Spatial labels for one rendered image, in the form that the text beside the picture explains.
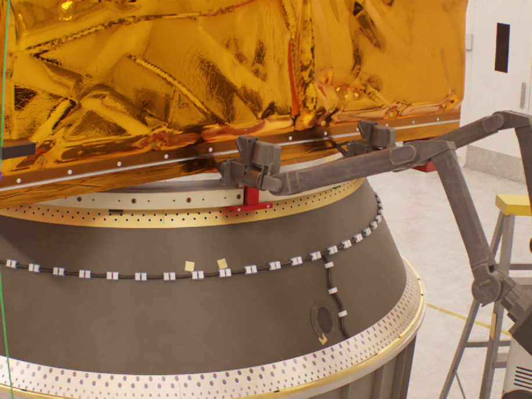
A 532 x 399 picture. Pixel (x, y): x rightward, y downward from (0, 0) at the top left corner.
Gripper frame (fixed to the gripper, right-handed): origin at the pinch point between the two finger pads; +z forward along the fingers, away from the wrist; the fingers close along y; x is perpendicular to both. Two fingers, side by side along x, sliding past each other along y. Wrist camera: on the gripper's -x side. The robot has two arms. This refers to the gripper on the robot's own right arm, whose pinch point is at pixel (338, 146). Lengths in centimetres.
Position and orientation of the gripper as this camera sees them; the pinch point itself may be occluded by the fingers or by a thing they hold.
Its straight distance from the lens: 279.0
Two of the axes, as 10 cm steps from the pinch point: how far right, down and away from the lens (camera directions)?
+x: -0.5, 9.6, 2.7
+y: -7.3, 1.5, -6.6
